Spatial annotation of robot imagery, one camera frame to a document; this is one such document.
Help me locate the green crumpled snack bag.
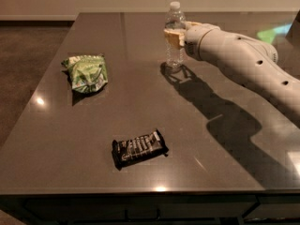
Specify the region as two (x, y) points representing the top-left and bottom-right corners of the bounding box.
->
(62, 54), (108, 94)

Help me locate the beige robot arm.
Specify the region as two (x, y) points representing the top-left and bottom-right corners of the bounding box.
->
(164, 22), (300, 127)

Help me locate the clear plastic water bottle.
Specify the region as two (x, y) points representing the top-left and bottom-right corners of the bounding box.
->
(164, 1), (186, 70)

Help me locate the black candy bar wrapper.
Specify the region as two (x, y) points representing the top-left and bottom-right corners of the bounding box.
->
(112, 129), (169, 170)

